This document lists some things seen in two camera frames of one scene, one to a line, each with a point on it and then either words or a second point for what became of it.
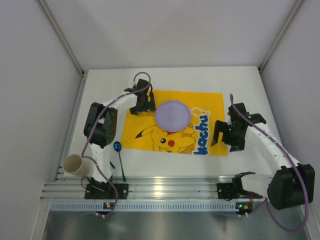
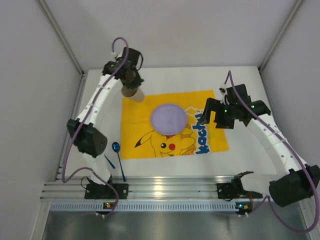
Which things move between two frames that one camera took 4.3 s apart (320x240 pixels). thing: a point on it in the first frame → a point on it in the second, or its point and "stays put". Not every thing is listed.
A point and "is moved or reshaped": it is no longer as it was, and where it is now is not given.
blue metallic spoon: (117, 147) stays put
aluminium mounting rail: (71, 187) stays put
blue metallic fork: (113, 166) stays put
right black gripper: (227, 132) → (218, 115)
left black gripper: (143, 108) → (131, 81)
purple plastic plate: (172, 116) is moved or reshaped
